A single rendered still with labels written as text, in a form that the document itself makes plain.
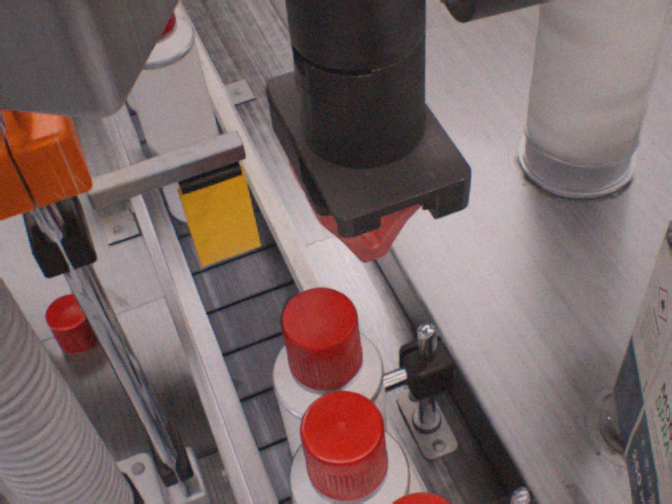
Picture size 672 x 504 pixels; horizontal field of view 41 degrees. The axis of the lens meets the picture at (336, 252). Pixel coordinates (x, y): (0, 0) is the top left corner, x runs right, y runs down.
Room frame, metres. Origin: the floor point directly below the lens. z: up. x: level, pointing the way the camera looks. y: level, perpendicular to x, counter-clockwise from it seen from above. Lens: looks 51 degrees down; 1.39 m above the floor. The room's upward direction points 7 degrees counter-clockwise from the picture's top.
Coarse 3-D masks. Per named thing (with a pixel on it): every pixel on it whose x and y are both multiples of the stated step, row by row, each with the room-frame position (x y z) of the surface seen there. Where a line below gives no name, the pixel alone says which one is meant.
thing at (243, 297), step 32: (160, 192) 0.49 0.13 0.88; (256, 224) 0.45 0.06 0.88; (192, 256) 0.42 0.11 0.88; (256, 256) 0.42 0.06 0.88; (224, 288) 0.39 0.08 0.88; (256, 288) 0.39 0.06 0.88; (288, 288) 0.38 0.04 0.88; (224, 320) 0.36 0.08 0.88; (256, 320) 0.36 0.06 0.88; (224, 352) 0.34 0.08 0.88; (256, 352) 0.33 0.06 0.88; (256, 384) 0.31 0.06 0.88; (256, 416) 0.28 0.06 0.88; (288, 448) 0.26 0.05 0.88; (288, 480) 0.24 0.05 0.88
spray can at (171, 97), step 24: (168, 24) 0.47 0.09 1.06; (168, 48) 0.46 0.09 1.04; (192, 48) 0.47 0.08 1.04; (144, 72) 0.45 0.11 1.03; (168, 72) 0.45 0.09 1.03; (192, 72) 0.46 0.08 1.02; (144, 96) 0.46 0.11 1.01; (168, 96) 0.45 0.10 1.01; (192, 96) 0.46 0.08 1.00; (144, 120) 0.46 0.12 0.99; (168, 120) 0.45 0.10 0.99; (192, 120) 0.46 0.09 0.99; (168, 144) 0.45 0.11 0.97; (192, 144) 0.45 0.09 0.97; (168, 192) 0.46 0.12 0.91
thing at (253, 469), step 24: (120, 120) 0.49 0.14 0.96; (168, 216) 0.39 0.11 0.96; (168, 240) 0.37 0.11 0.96; (168, 264) 0.35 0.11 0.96; (192, 288) 0.33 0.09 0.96; (192, 312) 0.31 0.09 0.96; (216, 360) 0.28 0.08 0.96; (216, 384) 0.26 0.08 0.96; (240, 408) 0.25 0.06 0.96; (240, 432) 0.23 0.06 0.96; (240, 456) 0.22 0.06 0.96; (264, 480) 0.20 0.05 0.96
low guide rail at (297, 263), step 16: (208, 64) 0.60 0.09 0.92; (208, 80) 0.58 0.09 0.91; (224, 96) 0.56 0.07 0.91; (224, 112) 0.54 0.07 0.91; (224, 128) 0.53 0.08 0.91; (240, 128) 0.52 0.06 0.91; (256, 160) 0.48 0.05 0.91; (256, 176) 0.47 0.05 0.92; (256, 192) 0.45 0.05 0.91; (272, 192) 0.45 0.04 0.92; (272, 208) 0.43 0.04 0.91; (272, 224) 0.42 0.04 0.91; (288, 224) 0.41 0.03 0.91; (288, 240) 0.40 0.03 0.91; (288, 256) 0.39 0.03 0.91; (304, 256) 0.38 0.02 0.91; (304, 272) 0.37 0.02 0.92; (304, 288) 0.36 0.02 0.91; (416, 480) 0.21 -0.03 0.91
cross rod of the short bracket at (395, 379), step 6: (390, 372) 0.29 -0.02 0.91; (396, 372) 0.29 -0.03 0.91; (402, 372) 0.29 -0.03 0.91; (384, 378) 0.28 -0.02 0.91; (390, 378) 0.28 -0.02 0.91; (396, 378) 0.28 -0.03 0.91; (402, 378) 0.28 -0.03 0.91; (408, 378) 0.28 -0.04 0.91; (384, 384) 0.28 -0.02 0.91; (390, 384) 0.28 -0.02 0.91; (396, 384) 0.28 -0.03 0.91; (402, 384) 0.28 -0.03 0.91; (408, 384) 0.28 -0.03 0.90; (390, 390) 0.28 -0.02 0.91
